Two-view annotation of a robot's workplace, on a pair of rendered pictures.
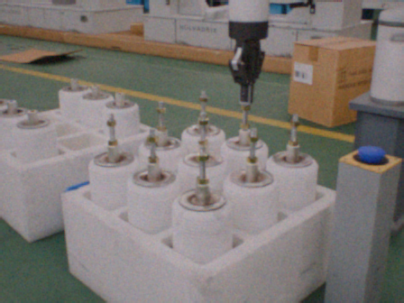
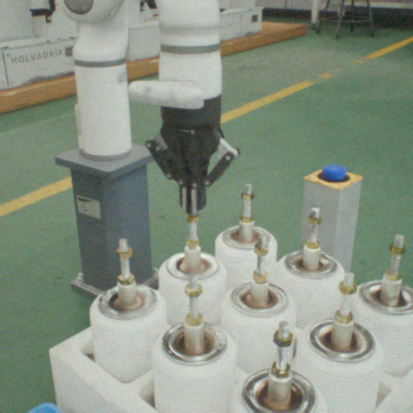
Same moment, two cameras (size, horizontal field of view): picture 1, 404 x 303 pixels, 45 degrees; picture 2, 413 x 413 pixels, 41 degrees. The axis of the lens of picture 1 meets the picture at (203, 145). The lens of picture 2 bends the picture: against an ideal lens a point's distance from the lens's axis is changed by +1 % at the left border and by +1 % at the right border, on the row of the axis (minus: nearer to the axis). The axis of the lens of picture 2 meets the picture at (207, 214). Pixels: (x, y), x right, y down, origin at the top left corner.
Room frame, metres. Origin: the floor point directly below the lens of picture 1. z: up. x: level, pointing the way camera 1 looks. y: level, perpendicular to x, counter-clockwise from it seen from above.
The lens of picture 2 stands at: (0.93, 0.58, 0.65)
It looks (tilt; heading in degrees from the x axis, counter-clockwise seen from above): 26 degrees down; 268
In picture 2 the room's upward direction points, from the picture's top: straight up
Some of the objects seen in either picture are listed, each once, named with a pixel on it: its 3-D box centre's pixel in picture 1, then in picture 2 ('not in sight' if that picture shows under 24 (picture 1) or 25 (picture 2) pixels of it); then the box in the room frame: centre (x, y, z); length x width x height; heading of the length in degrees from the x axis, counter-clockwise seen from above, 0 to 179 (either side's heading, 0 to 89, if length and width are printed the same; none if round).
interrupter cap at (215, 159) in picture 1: (203, 159); (258, 299); (0.85, 0.00, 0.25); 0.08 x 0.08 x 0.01
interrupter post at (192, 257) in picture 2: (244, 137); (192, 258); (0.93, -0.08, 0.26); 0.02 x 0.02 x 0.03
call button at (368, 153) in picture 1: (371, 155); (334, 173); (0.69, -0.26, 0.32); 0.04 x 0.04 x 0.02
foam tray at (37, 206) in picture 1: (63, 160); not in sight; (1.23, 0.38, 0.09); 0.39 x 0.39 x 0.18; 43
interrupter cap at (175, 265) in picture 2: (244, 143); (193, 265); (0.93, -0.08, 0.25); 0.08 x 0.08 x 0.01
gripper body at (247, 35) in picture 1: (248, 41); (191, 124); (0.93, -0.08, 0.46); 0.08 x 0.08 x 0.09
